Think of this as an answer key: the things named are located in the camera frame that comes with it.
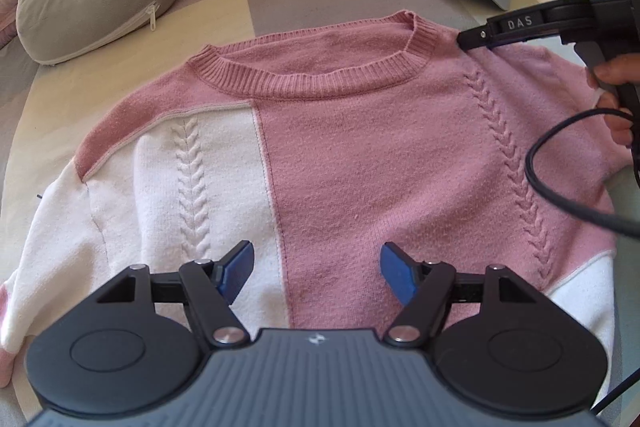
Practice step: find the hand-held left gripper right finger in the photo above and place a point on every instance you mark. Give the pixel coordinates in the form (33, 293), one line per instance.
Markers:
(397, 274)

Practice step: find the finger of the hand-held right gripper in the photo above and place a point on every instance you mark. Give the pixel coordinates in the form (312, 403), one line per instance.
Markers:
(520, 27)

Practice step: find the person's right hand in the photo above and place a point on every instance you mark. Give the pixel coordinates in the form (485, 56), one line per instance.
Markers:
(620, 72)

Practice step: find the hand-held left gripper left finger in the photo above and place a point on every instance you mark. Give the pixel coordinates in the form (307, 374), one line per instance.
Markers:
(235, 269)

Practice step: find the pink and white knit sweater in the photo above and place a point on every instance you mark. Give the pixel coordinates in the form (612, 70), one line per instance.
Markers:
(360, 147)

